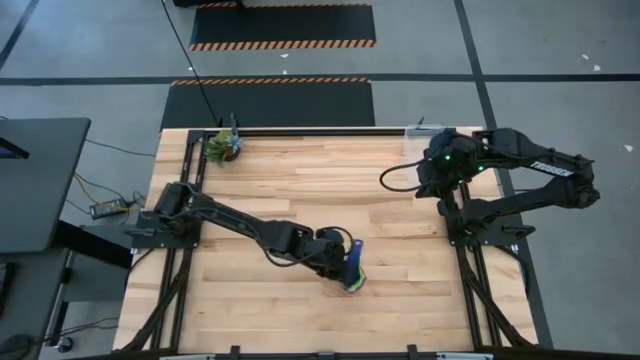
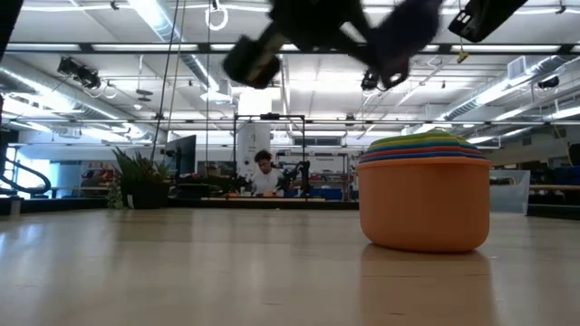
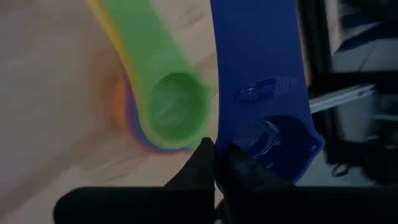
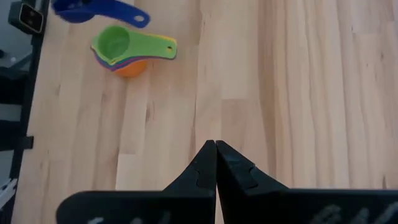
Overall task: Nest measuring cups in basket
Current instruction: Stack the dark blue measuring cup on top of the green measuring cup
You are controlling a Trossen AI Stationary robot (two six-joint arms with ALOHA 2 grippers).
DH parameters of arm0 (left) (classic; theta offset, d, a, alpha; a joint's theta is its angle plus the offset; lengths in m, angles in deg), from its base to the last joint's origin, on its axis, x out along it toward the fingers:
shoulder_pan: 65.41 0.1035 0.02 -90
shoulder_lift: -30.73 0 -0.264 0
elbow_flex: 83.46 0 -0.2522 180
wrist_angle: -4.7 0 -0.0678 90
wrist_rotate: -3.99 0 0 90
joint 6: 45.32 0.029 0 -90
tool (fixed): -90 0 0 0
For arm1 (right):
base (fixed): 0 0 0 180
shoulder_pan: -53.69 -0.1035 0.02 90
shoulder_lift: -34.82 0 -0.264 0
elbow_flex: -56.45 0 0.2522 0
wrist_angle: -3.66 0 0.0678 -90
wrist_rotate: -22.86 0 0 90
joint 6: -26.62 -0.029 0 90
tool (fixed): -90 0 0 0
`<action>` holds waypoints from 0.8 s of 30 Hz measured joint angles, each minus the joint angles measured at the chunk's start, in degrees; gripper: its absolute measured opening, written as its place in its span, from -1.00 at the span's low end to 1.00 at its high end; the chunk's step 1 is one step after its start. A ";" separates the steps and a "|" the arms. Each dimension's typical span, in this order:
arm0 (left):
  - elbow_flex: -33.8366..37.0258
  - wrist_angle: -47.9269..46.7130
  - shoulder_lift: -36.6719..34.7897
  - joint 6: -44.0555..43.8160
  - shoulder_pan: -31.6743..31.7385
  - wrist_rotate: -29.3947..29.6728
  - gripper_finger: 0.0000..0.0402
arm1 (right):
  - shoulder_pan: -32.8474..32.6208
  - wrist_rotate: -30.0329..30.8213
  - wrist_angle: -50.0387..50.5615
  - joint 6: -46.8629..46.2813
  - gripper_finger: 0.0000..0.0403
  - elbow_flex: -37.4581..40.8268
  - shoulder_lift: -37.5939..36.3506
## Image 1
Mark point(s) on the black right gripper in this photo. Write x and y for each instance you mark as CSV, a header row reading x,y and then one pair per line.
x,y
445,172

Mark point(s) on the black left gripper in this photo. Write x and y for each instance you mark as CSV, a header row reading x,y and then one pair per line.
x,y
331,257

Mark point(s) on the dark blue measuring cup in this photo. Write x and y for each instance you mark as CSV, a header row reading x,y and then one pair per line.
x,y
357,252

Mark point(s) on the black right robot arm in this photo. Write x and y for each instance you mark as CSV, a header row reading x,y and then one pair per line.
x,y
510,145

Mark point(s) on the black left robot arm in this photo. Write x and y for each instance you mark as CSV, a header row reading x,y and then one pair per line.
x,y
235,220

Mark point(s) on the clear plastic basket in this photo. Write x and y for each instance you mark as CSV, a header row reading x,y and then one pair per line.
x,y
411,145

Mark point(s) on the potted green succulent plant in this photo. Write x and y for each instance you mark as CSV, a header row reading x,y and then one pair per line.
x,y
223,145

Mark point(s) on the black hazard-striped floor mat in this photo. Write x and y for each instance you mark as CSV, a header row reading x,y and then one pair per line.
x,y
272,105
282,25

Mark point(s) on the black power adapter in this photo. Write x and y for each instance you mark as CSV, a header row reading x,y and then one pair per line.
x,y
107,209

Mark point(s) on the black caster wheel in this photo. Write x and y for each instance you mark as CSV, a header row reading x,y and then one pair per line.
x,y
65,345

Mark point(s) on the black desk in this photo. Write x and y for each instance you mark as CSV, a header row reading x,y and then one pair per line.
x,y
40,185

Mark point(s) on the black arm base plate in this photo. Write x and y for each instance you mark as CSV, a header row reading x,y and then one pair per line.
x,y
520,231
160,240

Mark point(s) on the black aluminium table frame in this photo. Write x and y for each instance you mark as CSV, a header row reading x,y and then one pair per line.
x,y
325,133

